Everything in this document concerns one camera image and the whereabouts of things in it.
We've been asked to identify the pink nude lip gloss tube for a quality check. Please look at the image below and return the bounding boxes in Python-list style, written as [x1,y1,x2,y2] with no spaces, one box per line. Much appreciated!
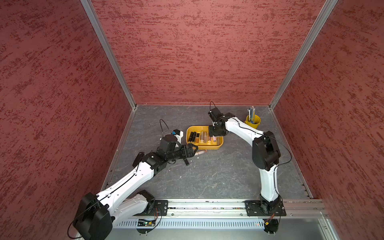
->
[195,150,207,156]

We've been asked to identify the aluminium corner post left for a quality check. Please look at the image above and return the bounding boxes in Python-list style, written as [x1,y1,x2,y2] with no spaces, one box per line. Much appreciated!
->
[81,0,137,111]

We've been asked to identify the aluminium front rail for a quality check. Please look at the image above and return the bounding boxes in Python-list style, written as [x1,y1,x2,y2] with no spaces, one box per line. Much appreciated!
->
[159,199,329,219]

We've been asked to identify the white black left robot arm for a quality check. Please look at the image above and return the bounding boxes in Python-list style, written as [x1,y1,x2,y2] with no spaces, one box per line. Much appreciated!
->
[71,144,199,240]

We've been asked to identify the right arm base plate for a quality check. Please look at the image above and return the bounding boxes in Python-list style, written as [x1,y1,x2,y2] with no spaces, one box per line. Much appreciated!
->
[244,200,287,217]

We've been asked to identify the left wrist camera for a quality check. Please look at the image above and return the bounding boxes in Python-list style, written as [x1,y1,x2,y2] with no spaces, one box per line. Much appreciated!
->
[159,130,184,153]

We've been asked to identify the yellow plastic storage tray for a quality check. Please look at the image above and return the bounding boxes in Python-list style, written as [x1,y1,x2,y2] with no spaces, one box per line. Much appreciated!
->
[186,126,224,150]

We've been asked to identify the vented metal panel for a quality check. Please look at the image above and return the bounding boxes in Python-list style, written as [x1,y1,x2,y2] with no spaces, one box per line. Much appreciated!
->
[115,218,265,231]

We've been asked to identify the gold black square lipstick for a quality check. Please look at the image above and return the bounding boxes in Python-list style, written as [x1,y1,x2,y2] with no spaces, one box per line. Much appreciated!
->
[195,133,200,144]

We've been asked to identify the pens in cup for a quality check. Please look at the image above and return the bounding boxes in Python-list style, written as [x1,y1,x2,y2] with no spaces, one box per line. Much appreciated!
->
[248,106,255,124]

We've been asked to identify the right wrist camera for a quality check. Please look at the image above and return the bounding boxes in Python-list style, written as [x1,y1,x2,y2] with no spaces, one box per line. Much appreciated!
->
[208,107,224,126]

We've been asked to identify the yellow pen cup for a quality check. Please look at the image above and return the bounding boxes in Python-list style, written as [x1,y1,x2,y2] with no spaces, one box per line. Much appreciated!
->
[245,115,261,129]

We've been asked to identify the aluminium corner post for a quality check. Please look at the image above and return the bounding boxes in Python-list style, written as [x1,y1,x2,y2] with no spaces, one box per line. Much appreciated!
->
[269,0,338,111]
[81,0,137,111]

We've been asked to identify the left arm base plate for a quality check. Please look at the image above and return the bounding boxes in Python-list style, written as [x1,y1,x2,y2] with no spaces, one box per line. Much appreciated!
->
[140,200,169,216]

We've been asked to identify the black lipstick short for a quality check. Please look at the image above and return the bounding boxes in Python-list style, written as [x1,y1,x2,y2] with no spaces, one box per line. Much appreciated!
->
[191,132,197,143]

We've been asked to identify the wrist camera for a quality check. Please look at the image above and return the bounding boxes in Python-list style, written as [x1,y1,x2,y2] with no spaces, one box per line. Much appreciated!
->
[159,130,184,153]
[208,107,224,126]

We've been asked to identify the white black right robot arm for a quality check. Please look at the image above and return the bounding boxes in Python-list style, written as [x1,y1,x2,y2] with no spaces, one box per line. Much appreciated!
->
[209,113,281,209]

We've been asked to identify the black lipstick with gold band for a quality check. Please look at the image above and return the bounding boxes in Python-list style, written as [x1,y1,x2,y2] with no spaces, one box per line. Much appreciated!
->
[188,132,194,142]

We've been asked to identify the aluminium corner post right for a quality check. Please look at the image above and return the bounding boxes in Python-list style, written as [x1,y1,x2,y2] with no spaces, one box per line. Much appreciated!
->
[269,0,338,111]

